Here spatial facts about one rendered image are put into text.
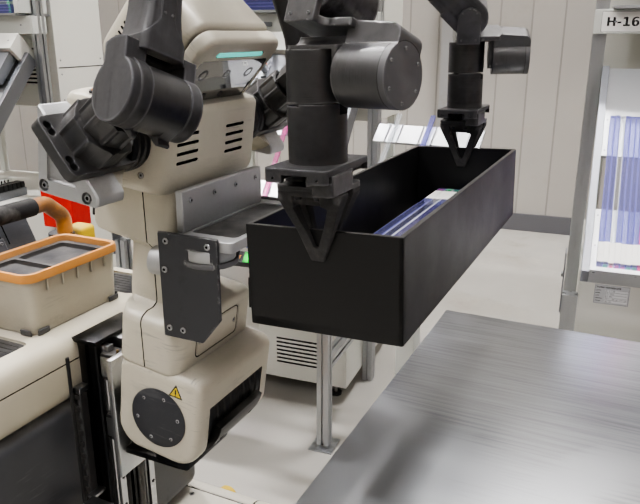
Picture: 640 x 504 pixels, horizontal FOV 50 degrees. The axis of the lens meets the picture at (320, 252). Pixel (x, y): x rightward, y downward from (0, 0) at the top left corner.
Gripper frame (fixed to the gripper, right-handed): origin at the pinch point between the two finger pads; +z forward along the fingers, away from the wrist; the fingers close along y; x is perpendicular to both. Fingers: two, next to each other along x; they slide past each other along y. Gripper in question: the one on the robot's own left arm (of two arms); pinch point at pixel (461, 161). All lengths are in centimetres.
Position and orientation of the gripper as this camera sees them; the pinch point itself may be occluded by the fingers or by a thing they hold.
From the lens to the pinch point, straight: 120.9
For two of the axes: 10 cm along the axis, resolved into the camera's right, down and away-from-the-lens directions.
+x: -9.0, -1.1, 4.1
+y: 4.3, -2.8, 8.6
